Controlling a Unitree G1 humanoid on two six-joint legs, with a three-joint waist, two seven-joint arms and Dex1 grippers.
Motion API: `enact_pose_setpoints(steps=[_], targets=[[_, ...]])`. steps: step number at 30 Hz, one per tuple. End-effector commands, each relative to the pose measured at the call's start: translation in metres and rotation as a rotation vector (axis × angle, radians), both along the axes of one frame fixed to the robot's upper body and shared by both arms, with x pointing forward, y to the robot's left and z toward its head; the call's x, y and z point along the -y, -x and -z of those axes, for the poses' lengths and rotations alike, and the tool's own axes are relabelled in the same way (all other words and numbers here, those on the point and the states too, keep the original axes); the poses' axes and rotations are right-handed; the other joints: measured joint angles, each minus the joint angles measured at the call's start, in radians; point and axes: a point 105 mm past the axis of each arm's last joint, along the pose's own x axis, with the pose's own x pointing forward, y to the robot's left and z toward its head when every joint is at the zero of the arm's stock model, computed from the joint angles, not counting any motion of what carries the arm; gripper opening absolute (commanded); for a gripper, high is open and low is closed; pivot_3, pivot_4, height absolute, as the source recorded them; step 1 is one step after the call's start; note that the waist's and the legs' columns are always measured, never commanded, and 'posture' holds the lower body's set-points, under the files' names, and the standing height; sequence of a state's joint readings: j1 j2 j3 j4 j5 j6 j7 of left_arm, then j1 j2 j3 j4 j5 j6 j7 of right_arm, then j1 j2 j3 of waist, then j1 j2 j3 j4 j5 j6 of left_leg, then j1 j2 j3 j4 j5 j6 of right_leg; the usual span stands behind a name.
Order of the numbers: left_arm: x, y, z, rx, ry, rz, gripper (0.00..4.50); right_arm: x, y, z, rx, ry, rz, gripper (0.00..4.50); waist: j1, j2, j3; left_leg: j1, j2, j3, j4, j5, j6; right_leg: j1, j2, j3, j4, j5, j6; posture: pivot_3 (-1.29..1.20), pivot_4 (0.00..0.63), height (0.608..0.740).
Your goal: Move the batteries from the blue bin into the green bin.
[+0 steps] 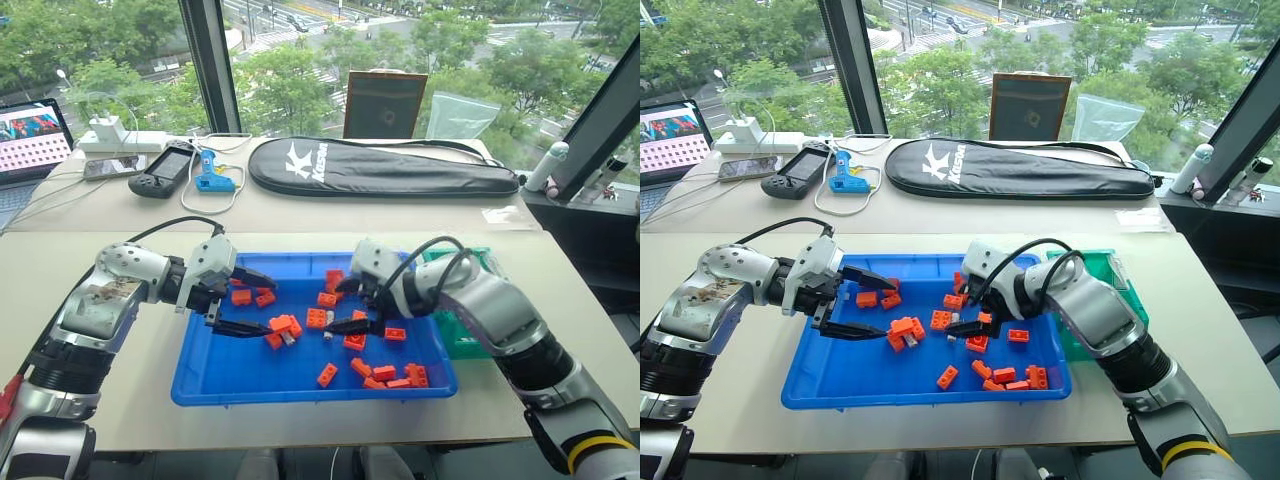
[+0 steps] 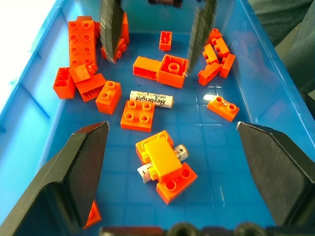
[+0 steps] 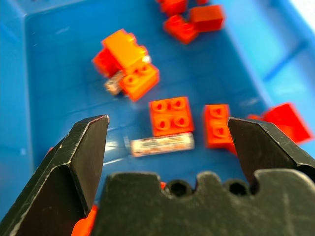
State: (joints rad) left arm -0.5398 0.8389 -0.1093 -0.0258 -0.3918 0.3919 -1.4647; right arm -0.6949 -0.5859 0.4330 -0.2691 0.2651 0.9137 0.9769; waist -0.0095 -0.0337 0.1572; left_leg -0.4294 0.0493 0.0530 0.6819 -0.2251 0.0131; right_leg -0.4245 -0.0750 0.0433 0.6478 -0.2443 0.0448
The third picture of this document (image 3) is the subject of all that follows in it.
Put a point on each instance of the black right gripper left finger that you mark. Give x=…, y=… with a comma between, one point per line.
x=49, y=186

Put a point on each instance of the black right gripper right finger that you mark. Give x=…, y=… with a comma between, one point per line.
x=265, y=147

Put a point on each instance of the white orange printed battery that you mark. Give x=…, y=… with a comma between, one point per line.
x=113, y=84
x=160, y=145

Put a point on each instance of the light orange building brick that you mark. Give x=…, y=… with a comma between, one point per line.
x=124, y=48

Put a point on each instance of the blue plastic bin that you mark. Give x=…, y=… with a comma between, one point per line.
x=61, y=86

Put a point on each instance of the red building brick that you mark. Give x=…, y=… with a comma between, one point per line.
x=85, y=221
x=180, y=29
x=104, y=62
x=208, y=17
x=202, y=1
x=173, y=6
x=288, y=120

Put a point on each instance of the orange four-stud building brick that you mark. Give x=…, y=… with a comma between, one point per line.
x=171, y=116

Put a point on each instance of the orange two-stud building brick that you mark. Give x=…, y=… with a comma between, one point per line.
x=139, y=79
x=216, y=127

